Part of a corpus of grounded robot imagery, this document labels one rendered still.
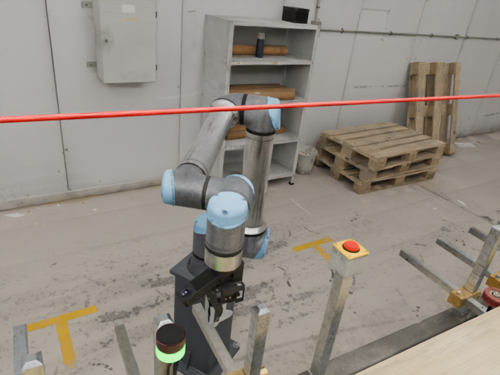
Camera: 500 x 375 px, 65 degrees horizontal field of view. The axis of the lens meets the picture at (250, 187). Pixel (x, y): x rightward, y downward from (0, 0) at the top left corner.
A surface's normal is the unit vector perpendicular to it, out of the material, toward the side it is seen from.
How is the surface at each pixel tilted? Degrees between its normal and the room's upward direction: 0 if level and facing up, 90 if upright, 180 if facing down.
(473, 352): 0
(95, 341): 0
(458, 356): 0
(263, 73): 90
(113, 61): 90
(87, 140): 90
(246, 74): 90
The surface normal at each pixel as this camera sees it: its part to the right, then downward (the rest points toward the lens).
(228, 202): 0.09, -0.84
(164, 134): 0.51, 0.44
